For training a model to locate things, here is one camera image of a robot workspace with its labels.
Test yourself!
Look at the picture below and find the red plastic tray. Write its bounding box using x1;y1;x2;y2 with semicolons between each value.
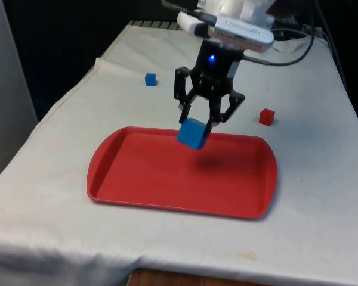
87;126;278;220

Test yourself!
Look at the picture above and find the large blue cube block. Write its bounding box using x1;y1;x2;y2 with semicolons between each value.
175;117;210;150

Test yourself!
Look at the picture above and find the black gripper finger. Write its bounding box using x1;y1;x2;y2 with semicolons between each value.
200;77;246;141
172;66;210;126

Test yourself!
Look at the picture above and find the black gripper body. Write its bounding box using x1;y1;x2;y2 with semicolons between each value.
195;39;245;80

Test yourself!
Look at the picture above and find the black cable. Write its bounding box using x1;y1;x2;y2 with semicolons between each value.
161;0;218;23
242;17;316;66

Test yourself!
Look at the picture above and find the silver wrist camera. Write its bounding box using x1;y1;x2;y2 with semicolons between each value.
177;11;275;54

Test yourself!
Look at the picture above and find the small blue cube block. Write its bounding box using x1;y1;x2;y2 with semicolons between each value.
144;73;158;88

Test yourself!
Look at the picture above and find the small red cube block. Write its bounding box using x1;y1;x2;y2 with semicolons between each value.
258;108;276;126

